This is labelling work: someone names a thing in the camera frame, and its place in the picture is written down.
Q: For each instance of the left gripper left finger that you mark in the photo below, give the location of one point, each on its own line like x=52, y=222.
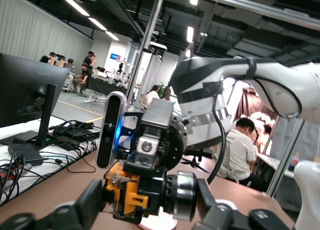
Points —
x=62, y=217

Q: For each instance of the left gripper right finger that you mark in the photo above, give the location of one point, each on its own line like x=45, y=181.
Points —
x=225, y=220

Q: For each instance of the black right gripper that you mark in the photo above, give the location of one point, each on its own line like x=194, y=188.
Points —
x=175, y=140

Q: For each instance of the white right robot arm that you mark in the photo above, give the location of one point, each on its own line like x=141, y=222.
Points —
x=275, y=85

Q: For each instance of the pink round plate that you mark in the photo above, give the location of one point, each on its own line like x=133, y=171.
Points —
x=160, y=222

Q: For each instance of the seated person with dark hair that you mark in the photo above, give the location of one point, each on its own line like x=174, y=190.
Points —
x=151, y=96

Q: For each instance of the person in white shirt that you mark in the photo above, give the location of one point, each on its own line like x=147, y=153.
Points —
x=237, y=150

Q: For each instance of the green potted plant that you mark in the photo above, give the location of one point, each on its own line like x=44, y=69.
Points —
x=163, y=90

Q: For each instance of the black cloth covered table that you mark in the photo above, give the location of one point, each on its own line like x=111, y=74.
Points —
x=105, y=86

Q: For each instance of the small black desktop box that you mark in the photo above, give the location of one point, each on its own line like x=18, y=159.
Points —
x=26, y=136

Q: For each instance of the seated person in black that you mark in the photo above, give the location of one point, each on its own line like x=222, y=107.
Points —
x=83, y=77

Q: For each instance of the standing person in black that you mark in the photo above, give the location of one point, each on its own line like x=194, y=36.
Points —
x=88, y=60

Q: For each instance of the long ceiling light strip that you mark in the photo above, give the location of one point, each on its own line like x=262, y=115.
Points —
x=75, y=5
x=112, y=35
x=97, y=23

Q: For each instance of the black computer monitor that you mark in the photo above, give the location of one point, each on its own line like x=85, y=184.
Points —
x=22, y=90

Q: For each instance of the overhead aluminium beam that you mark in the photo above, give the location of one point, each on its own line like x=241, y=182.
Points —
x=262, y=8

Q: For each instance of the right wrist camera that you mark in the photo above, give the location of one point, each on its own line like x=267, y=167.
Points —
x=110, y=130

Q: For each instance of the slanted aluminium post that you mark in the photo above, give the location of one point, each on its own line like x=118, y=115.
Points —
x=282, y=160

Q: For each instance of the blue wall screen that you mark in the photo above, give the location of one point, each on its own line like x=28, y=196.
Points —
x=115, y=56

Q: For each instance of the tall aluminium post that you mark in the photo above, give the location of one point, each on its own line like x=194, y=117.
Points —
x=147, y=40

